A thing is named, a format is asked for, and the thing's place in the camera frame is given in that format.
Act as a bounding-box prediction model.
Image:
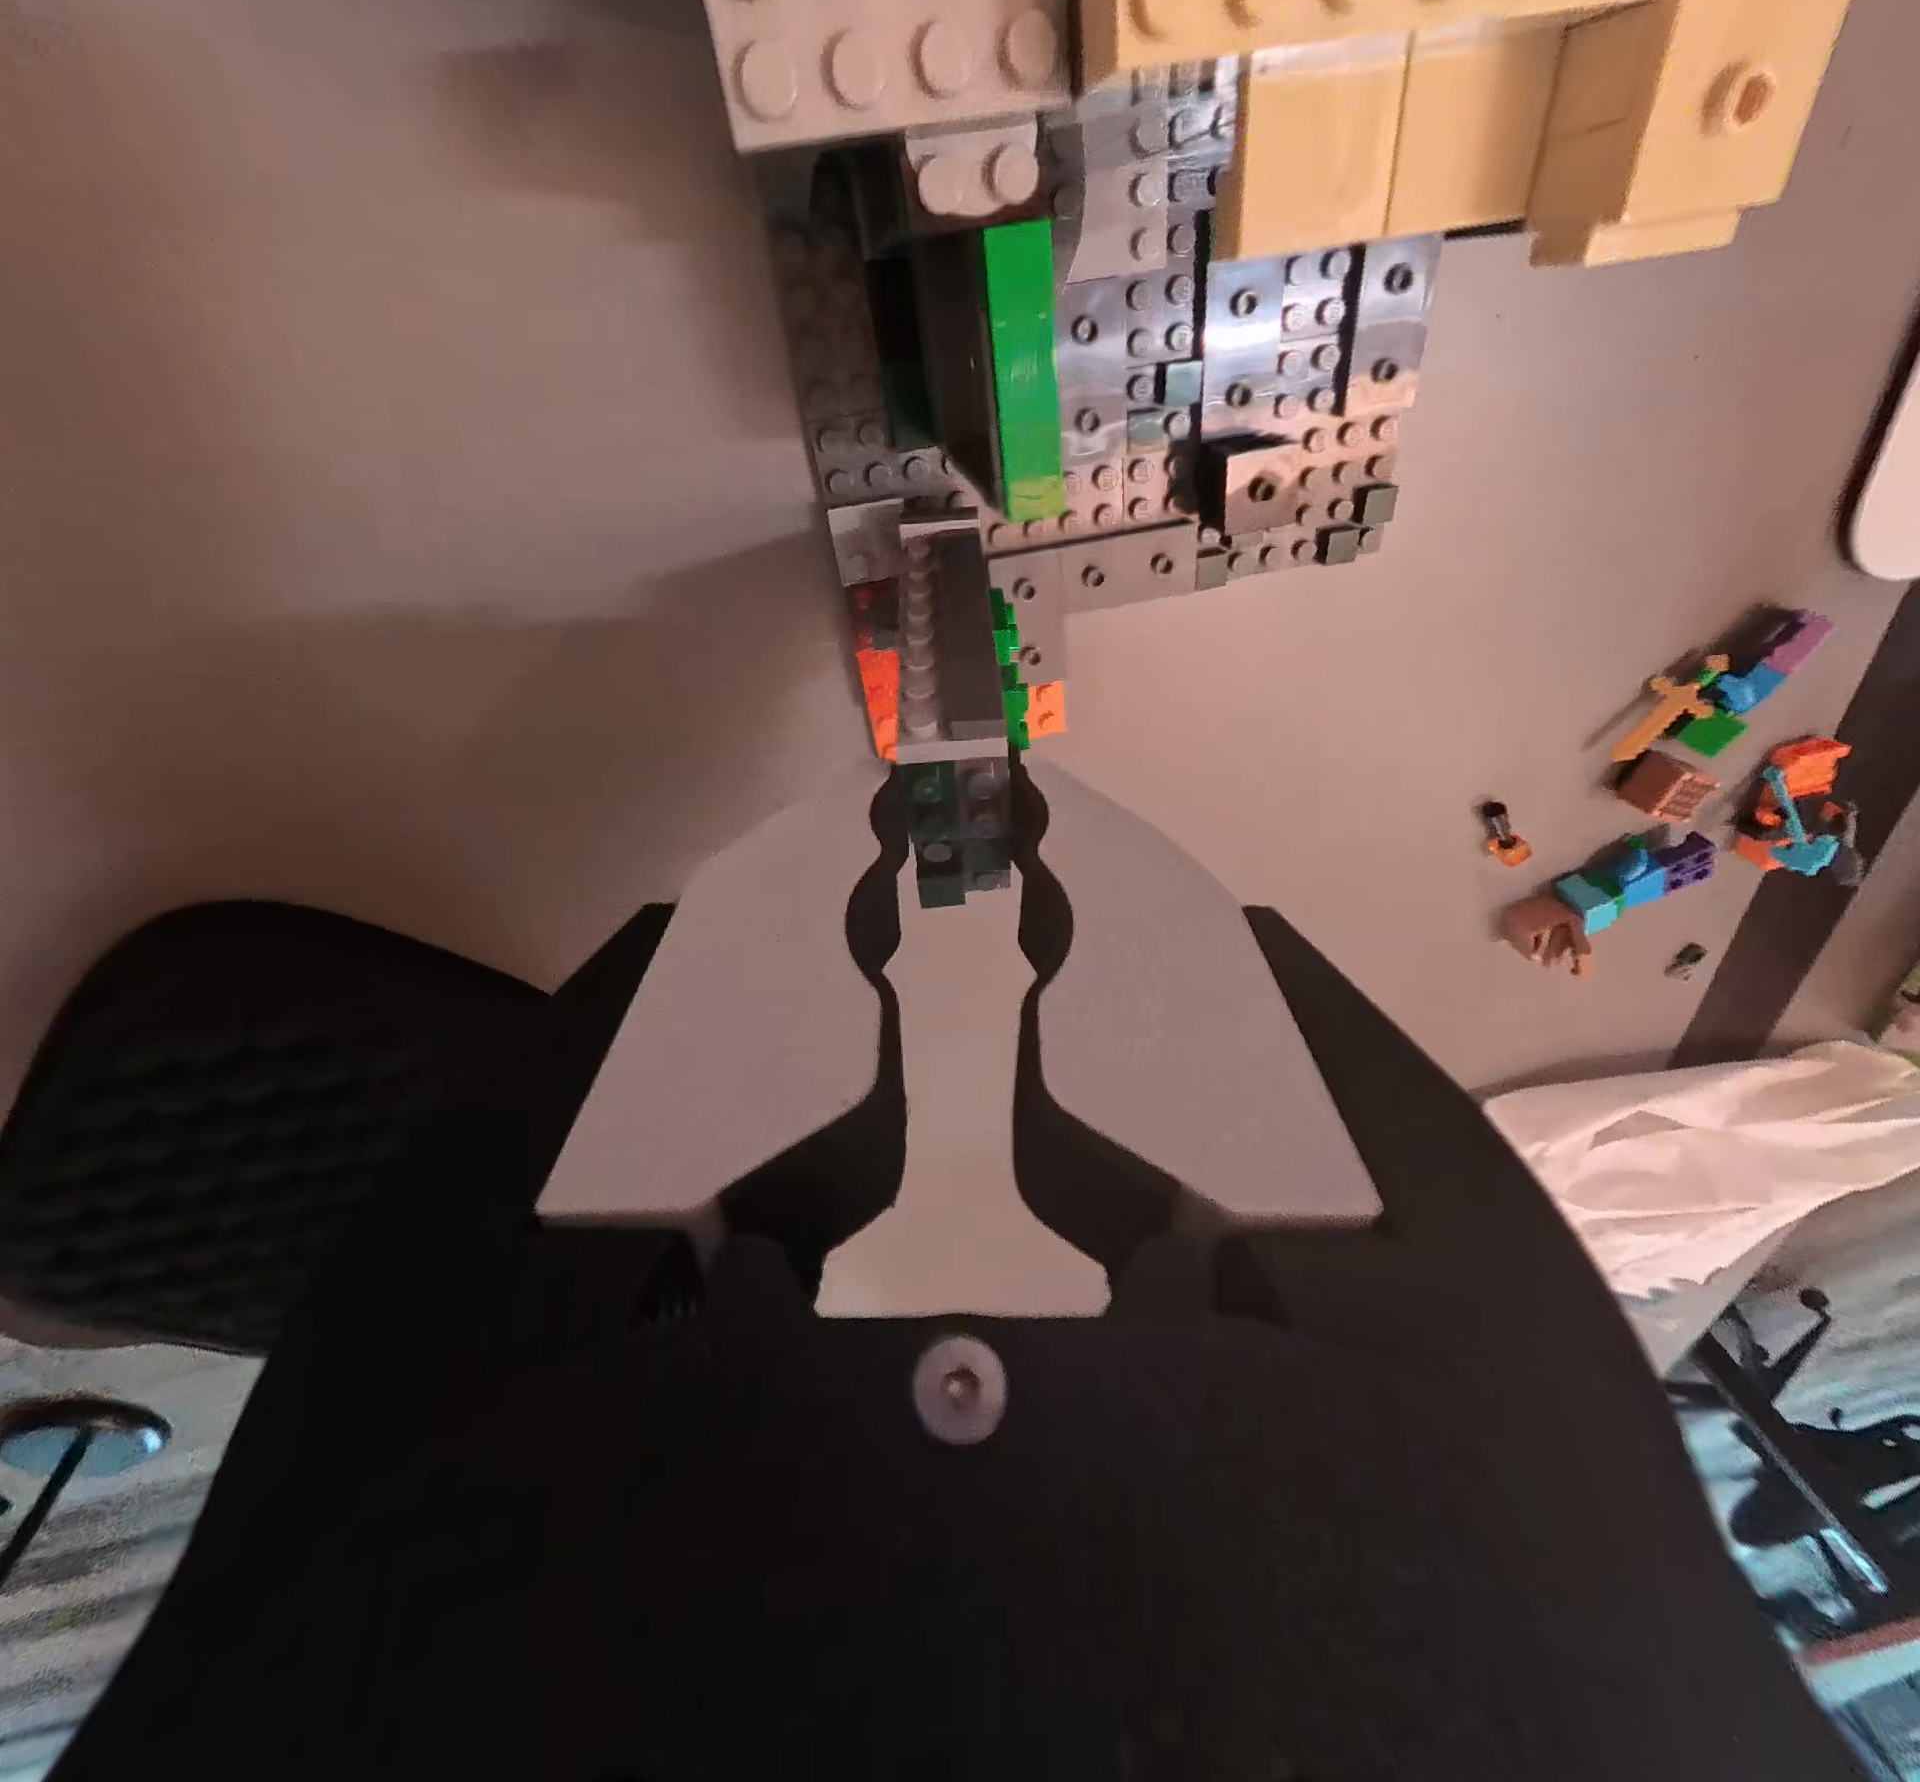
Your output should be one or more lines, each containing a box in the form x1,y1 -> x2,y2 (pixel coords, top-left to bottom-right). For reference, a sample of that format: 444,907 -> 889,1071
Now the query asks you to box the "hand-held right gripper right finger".
1020,758 -> 1388,1233

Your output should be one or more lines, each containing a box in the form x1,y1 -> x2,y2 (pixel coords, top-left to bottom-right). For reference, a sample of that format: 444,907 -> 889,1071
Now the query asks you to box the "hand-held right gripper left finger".
531,758 -> 919,1233

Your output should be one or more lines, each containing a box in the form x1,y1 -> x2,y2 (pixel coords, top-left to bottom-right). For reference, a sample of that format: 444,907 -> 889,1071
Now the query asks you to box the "grey green brick wall piece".
897,522 -> 1038,915

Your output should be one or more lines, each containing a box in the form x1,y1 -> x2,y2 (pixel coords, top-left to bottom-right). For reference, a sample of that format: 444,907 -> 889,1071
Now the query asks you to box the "black mesh office chair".
0,897 -> 661,1363

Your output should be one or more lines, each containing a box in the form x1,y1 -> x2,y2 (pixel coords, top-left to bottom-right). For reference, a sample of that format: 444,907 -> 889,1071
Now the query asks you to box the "crumpled white paper bag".
1476,1040 -> 1920,1295

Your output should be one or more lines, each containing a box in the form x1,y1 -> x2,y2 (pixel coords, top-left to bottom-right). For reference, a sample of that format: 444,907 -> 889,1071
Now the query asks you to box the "pile of small brick figures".
1500,605 -> 1868,981

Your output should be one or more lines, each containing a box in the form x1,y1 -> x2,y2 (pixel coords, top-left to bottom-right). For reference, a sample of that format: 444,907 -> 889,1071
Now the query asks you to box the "black wheeled chair base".
1666,1288 -> 1920,1650

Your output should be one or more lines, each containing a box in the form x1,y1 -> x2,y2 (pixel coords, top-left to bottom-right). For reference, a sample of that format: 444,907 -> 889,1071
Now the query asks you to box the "white book stand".
1839,357 -> 1920,584

